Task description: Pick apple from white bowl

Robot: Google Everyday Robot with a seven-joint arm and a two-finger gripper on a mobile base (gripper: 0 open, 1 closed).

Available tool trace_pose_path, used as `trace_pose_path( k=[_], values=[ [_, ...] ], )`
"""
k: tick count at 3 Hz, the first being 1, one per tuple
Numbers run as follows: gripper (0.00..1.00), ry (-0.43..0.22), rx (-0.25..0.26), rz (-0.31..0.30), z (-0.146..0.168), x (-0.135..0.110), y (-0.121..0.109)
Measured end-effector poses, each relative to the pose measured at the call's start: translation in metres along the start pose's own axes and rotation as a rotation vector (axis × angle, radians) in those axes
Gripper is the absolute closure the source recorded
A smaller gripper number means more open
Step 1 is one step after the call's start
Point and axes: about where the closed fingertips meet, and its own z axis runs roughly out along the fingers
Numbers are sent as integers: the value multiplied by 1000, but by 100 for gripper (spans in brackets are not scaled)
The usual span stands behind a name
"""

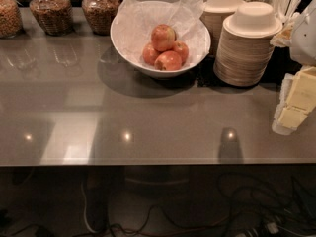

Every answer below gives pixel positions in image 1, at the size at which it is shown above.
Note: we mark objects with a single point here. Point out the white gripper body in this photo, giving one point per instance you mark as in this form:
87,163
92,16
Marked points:
305,39

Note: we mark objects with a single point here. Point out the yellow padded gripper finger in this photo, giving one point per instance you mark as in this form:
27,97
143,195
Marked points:
301,100

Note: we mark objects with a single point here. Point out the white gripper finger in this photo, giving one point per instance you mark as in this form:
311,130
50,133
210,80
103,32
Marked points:
277,127

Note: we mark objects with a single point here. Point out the red apple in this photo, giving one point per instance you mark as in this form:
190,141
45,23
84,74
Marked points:
168,61
150,54
163,37
182,49

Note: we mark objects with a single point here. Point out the white ceramic bowl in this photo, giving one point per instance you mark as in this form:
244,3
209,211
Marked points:
131,55

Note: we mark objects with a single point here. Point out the front stack of paper bowls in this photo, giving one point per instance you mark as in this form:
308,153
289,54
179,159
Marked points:
244,48

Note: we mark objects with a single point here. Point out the stack of paper bowls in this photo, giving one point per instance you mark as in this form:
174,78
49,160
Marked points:
215,11
244,48

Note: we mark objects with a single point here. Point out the rear stack of paper bowls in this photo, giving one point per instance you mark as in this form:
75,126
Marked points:
215,11

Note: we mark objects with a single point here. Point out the white crumpled paper liner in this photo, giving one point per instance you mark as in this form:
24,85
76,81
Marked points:
138,23

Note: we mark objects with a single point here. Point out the right glass jar with cereal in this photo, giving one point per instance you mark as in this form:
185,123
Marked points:
100,14

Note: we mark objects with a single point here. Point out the glass jar with cereal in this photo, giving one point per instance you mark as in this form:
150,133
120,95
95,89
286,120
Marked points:
100,14
55,17
10,18

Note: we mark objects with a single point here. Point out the middle glass jar with cereal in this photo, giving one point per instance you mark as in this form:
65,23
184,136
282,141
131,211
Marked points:
55,17

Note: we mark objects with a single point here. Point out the left glass jar with cereal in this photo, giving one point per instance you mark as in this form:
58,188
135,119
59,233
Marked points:
10,18

